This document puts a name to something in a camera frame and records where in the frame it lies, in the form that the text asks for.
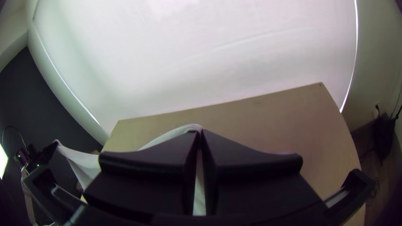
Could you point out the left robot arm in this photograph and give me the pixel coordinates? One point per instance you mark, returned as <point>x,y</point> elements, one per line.
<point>27,188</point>

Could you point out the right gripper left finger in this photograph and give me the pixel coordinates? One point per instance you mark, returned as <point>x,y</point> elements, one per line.
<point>147,179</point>

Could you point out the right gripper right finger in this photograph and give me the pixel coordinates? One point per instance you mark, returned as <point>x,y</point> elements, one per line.
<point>251,182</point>

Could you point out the black bag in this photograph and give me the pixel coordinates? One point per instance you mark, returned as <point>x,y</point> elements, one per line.
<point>384,138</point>

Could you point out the grey t-shirt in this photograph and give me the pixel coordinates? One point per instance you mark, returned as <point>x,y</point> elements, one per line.
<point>84,163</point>

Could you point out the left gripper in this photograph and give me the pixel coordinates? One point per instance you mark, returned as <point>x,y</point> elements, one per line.
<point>48,152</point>

